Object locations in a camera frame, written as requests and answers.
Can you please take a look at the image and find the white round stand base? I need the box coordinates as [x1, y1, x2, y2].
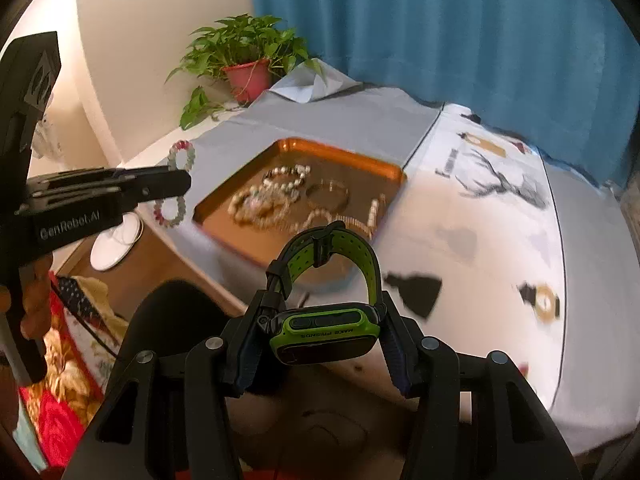
[89, 211, 146, 272]

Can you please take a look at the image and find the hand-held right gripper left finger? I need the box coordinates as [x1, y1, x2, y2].
[62, 287, 281, 480]

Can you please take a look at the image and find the red floral blanket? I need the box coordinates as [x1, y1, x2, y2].
[14, 271, 132, 472]

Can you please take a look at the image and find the orange metal tray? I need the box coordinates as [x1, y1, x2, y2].
[192, 137, 407, 269]

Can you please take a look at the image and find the blue curtain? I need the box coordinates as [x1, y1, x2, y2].
[247, 0, 640, 188]

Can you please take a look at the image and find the gold bangle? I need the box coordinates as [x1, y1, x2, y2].
[305, 178, 352, 214]

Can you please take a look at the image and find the potted green plant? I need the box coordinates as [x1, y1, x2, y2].
[164, 13, 329, 132]

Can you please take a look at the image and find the pearl bracelet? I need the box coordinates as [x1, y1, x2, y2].
[229, 194, 292, 234]

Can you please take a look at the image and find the white deer print cloth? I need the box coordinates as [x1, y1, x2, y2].
[369, 102, 572, 413]

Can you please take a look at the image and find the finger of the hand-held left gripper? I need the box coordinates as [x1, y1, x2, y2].
[29, 165, 172, 181]
[19, 174, 194, 217]

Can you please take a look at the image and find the pink and green bead bracelet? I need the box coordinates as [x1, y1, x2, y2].
[249, 184, 297, 217]

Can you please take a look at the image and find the person's left hand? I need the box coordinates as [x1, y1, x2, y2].
[20, 252, 55, 344]

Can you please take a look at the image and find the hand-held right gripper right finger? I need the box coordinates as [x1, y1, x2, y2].
[372, 292, 583, 480]

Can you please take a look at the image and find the clear crystal bead strand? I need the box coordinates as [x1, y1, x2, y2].
[294, 194, 387, 242]

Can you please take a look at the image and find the looped multicolour bead bracelet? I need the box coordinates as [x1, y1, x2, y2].
[152, 140, 196, 229]

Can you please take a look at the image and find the green black smartwatch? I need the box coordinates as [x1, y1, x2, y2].
[264, 220, 387, 367]

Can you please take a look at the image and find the grey cloth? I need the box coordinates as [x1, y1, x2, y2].
[119, 57, 632, 457]

